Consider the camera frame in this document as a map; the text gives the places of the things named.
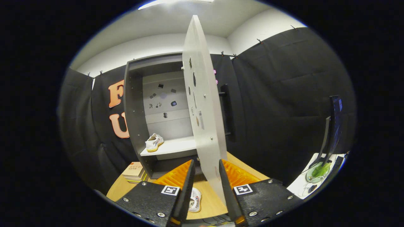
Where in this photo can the black backdrop cloth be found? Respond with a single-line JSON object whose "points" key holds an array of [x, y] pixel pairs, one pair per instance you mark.
{"points": [[284, 110]]}

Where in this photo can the white desk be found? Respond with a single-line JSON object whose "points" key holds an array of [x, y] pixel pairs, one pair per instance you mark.
{"points": [[300, 186]]}

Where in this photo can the white shoe red logo tongue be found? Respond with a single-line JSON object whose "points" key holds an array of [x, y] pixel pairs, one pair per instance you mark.
{"points": [[195, 200]]}

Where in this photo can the green round object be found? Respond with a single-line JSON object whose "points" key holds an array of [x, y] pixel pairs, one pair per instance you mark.
{"points": [[318, 171]]}

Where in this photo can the black computer monitor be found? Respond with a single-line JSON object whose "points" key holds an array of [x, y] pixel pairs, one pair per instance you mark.
{"points": [[334, 126]]}

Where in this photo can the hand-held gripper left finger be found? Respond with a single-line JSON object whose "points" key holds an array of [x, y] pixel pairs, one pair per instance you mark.
{"points": [[187, 189]]}

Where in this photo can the dark grey shoe cabinet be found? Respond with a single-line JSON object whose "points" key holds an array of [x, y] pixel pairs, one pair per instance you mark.
{"points": [[134, 110]]}

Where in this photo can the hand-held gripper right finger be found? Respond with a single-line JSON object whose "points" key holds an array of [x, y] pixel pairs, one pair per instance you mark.
{"points": [[226, 189]]}

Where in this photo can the white shoe yellow sole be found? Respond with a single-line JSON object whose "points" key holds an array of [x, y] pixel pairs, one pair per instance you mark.
{"points": [[154, 143]]}

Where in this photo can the wide ceiling light panel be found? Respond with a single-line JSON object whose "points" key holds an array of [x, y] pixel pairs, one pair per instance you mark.
{"points": [[164, 2]]}

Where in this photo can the stack of books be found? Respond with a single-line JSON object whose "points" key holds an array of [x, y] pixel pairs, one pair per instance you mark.
{"points": [[134, 170]]}

